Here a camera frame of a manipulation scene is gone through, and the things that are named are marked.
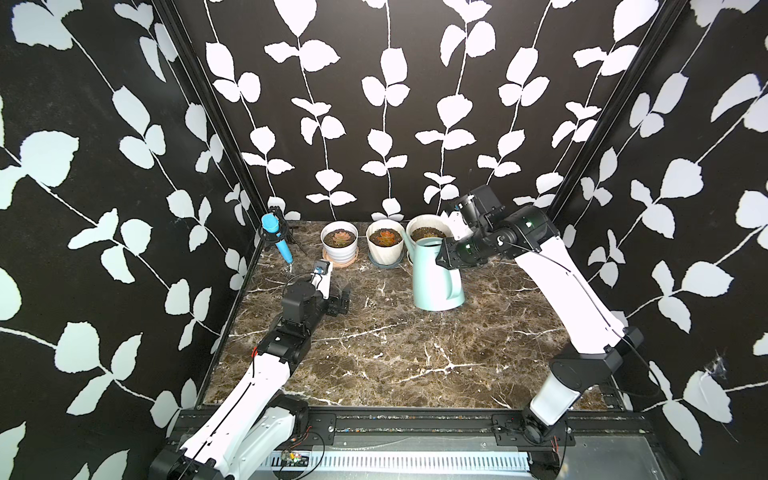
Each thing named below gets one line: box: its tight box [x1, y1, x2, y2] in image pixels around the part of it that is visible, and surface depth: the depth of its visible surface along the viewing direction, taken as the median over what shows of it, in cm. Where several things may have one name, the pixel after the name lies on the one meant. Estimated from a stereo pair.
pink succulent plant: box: [323, 229, 356, 247], surface depth 106 cm
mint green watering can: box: [400, 229, 465, 312], surface depth 73 cm
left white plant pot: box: [320, 220, 359, 264], surface depth 106 cm
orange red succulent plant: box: [369, 228, 403, 247], surface depth 106 cm
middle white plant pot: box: [366, 218, 405, 265], surface depth 106 cm
